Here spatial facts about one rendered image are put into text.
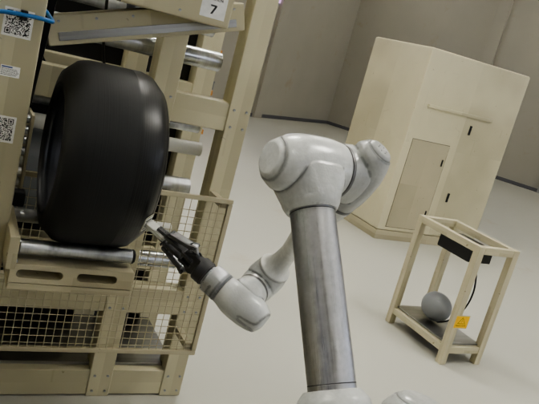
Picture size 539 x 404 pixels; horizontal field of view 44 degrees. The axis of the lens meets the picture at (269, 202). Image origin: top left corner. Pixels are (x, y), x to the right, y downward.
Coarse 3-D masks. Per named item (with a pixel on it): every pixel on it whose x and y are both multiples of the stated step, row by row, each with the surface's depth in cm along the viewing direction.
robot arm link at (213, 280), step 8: (208, 272) 188; (216, 272) 188; (224, 272) 189; (208, 280) 187; (216, 280) 187; (224, 280) 187; (200, 288) 189; (208, 288) 187; (216, 288) 186; (208, 296) 189
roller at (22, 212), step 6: (18, 210) 213; (24, 210) 214; (30, 210) 215; (36, 210) 216; (18, 216) 213; (24, 216) 214; (30, 216) 214; (36, 216) 215; (30, 222) 216; (36, 222) 216
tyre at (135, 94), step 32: (96, 64) 192; (64, 96) 187; (96, 96) 181; (128, 96) 186; (160, 96) 194; (64, 128) 181; (96, 128) 177; (128, 128) 182; (160, 128) 187; (64, 160) 178; (96, 160) 177; (128, 160) 181; (160, 160) 187; (64, 192) 180; (96, 192) 180; (128, 192) 184; (160, 192) 191; (64, 224) 185; (96, 224) 187; (128, 224) 190
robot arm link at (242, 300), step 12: (252, 276) 193; (228, 288) 186; (240, 288) 186; (252, 288) 188; (264, 288) 192; (216, 300) 187; (228, 300) 185; (240, 300) 184; (252, 300) 185; (264, 300) 191; (228, 312) 186; (240, 312) 184; (252, 312) 184; (264, 312) 185; (240, 324) 186; (252, 324) 184; (264, 324) 188
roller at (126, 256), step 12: (24, 240) 189; (36, 240) 191; (24, 252) 189; (36, 252) 190; (48, 252) 192; (60, 252) 193; (72, 252) 195; (84, 252) 196; (96, 252) 198; (108, 252) 200; (120, 252) 201; (132, 252) 203
